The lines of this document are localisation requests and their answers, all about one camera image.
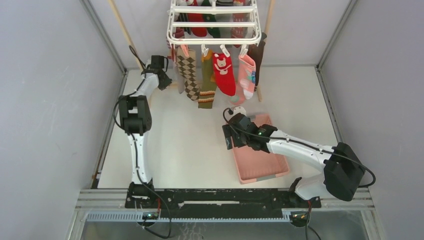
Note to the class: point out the pink plastic basket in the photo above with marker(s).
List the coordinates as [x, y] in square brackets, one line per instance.
[254, 166]

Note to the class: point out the brown argyle sock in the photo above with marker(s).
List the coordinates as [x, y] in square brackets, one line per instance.
[187, 67]

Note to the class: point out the grey ribbed sock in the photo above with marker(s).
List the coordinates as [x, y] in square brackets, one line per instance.
[179, 78]

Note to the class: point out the red white patterned sock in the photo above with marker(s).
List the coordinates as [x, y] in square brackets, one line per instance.
[238, 32]

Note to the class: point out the pink patterned sock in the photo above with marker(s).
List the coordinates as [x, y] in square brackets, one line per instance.
[246, 80]

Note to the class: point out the red bear sock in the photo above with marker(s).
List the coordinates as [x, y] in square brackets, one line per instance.
[224, 75]

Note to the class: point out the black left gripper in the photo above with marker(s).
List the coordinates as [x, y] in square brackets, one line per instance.
[166, 83]

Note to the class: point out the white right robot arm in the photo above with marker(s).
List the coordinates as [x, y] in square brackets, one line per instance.
[340, 170]

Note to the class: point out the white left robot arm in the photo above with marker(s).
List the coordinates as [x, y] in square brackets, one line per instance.
[135, 119]

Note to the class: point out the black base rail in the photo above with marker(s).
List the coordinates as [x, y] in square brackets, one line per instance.
[225, 204]

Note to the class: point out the dark brown sock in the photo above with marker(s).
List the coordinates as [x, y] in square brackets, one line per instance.
[256, 52]

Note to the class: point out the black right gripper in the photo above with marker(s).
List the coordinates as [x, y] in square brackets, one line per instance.
[228, 133]

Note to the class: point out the white plastic clip hanger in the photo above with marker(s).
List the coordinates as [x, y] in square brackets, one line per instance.
[209, 22]

